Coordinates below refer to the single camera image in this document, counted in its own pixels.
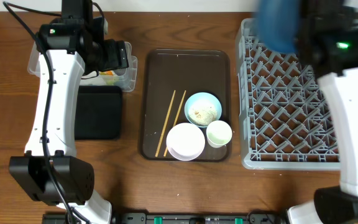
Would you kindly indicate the wooden chopstick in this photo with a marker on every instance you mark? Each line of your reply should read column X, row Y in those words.
column 176, row 118
column 165, row 124

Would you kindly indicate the white bowl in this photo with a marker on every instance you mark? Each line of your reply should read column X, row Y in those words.
column 185, row 142

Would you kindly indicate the left wooden chopstick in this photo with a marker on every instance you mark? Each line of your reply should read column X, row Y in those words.
column 165, row 124

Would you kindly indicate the yellow snack wrapper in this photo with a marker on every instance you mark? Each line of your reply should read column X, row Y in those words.
column 109, row 77

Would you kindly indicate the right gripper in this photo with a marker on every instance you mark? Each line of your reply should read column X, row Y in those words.
column 352, row 22

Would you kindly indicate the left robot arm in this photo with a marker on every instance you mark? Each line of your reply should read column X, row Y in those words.
column 70, row 47

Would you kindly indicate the light blue bowl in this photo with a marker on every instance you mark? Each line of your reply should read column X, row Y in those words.
column 203, row 96

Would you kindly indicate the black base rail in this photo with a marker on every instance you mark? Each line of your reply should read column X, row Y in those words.
column 253, row 218

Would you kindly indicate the right wooden chopstick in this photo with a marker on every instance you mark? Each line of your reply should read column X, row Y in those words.
column 176, row 118

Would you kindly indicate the dark blue plate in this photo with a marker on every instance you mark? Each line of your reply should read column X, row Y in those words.
column 278, row 23

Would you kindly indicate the black plastic tray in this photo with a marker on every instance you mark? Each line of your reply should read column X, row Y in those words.
column 98, row 113

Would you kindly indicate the rice and food scraps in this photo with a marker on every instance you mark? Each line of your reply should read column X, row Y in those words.
column 202, row 113

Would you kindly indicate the dark brown serving tray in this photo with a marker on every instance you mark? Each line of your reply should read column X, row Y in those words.
column 167, row 70

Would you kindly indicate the pale green cup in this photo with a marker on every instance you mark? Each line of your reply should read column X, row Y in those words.
column 218, row 134

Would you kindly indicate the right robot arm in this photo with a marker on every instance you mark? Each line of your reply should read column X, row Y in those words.
column 327, row 39

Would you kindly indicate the grey dishwasher rack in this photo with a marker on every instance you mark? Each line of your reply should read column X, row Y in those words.
column 284, row 120

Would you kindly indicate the clear plastic bin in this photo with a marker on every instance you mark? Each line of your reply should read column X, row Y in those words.
column 127, row 76

